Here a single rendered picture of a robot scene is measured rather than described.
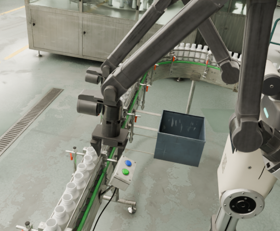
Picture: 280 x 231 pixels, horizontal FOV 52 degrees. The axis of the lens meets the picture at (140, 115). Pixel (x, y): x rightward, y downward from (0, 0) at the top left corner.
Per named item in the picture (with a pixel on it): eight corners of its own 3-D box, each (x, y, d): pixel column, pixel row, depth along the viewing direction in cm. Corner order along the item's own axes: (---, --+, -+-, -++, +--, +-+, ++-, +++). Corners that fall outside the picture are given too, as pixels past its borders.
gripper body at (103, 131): (124, 146, 85) (126, 125, 82) (90, 140, 86) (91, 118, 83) (128, 134, 91) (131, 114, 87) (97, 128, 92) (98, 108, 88)
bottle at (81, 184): (70, 200, 126) (69, 172, 117) (84, 197, 128) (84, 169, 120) (73, 210, 121) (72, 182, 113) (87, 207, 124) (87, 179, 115)
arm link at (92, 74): (110, 67, 123) (115, 59, 130) (84, 60, 124) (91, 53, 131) (107, 91, 129) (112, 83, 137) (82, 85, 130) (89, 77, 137)
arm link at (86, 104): (116, 88, 75) (124, 76, 82) (73, 80, 76) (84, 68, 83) (113, 127, 81) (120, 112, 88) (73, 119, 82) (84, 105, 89)
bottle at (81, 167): (72, 193, 129) (71, 165, 121) (82, 186, 133) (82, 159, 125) (81, 200, 126) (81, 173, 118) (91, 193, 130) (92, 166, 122)
